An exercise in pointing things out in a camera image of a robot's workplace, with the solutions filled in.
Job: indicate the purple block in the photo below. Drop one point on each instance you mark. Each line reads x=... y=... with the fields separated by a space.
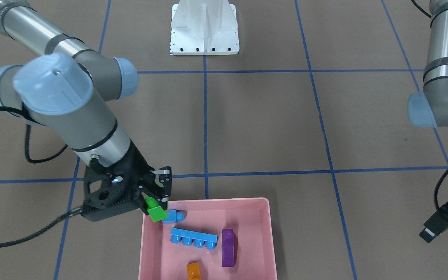
x=229 y=249

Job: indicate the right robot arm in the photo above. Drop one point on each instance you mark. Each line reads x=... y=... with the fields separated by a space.
x=66 y=88

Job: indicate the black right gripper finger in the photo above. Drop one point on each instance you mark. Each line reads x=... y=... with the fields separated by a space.
x=157 y=184

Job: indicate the small blue block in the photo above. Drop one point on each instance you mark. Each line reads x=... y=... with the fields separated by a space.
x=174 y=216

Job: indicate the orange block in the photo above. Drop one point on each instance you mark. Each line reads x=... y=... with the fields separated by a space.
x=193 y=271

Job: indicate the pink plastic box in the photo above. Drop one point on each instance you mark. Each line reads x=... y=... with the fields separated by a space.
x=221 y=239

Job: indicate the green toy block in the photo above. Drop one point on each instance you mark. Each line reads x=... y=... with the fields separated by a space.
x=155 y=210

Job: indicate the long blue four-stud block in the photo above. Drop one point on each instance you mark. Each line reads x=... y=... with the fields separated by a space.
x=193 y=238

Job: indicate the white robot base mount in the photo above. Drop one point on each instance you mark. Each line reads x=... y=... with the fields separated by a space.
x=204 y=27

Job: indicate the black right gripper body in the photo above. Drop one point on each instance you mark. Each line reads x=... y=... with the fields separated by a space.
x=140 y=163

